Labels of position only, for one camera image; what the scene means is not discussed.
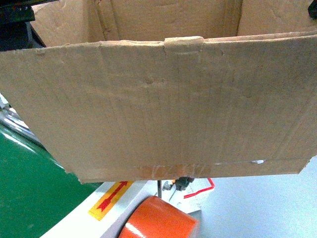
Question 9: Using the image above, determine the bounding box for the yellow red arrow sticker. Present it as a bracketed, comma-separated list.
[88, 181, 134, 221]

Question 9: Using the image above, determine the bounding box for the large cardboard box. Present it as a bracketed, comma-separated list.
[0, 0, 317, 182]

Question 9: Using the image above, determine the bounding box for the orange tape roll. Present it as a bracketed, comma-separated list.
[118, 196, 199, 238]

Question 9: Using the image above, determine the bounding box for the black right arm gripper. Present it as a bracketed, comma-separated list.
[308, 0, 317, 19]

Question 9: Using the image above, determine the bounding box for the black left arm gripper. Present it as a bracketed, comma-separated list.
[0, 0, 52, 51]

